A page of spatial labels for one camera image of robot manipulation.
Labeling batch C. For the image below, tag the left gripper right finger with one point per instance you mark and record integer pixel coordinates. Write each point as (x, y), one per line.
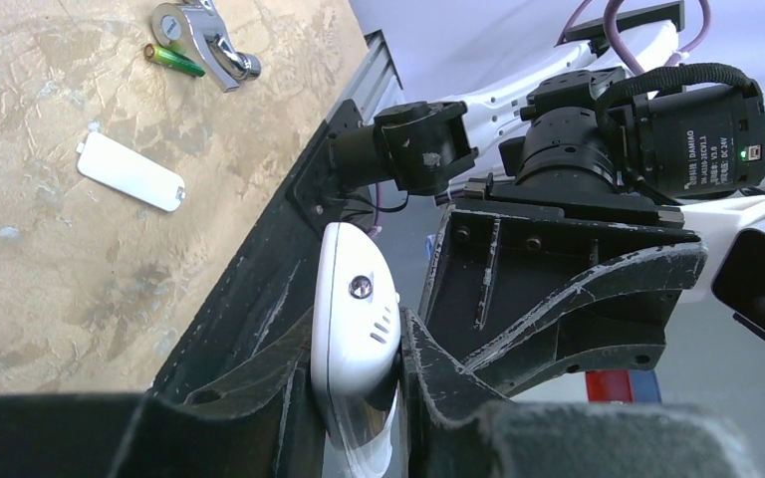
(453, 424)

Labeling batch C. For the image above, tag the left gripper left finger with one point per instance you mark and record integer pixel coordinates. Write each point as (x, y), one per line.
(258, 420)

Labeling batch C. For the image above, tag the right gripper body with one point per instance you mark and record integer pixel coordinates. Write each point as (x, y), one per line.
(600, 139)

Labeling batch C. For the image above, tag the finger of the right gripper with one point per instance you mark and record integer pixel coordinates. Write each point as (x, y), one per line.
(522, 294)

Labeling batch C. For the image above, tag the white remote control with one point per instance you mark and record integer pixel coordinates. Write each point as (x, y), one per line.
(355, 339)

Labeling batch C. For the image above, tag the white battery cover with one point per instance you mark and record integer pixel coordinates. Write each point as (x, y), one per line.
(124, 170)

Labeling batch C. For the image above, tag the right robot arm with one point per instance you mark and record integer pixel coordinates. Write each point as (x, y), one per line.
(421, 146)

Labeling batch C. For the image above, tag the chrome metal faucet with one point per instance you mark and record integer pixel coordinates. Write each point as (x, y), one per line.
(195, 30)

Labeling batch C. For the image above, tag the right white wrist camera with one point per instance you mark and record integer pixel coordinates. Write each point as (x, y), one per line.
(733, 231)

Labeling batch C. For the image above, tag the aluminium rail frame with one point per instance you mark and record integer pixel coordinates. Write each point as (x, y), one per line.
(375, 85)

